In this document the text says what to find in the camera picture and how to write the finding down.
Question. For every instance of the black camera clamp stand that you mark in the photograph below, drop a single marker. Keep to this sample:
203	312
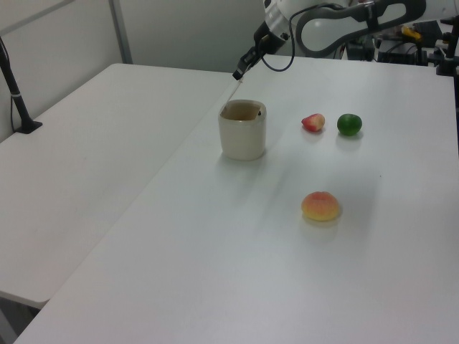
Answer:
447	53

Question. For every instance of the green toy lime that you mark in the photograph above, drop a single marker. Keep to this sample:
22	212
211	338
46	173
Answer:
349	124

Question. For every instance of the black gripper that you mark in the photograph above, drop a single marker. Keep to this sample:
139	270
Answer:
274	39

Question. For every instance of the black equipment box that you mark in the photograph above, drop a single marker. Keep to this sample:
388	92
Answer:
399	52

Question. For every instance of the orange yellow toy peach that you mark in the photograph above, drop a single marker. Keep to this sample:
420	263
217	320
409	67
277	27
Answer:
320	206

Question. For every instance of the yellow tool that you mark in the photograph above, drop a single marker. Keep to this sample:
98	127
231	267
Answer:
411	32

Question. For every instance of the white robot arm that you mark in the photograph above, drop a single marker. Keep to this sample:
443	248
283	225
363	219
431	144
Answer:
321	30

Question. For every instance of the grey partition frame post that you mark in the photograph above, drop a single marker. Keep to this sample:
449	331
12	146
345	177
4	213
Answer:
121	32

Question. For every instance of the black camera stand pole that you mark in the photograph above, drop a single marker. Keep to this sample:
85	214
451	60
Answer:
14	96

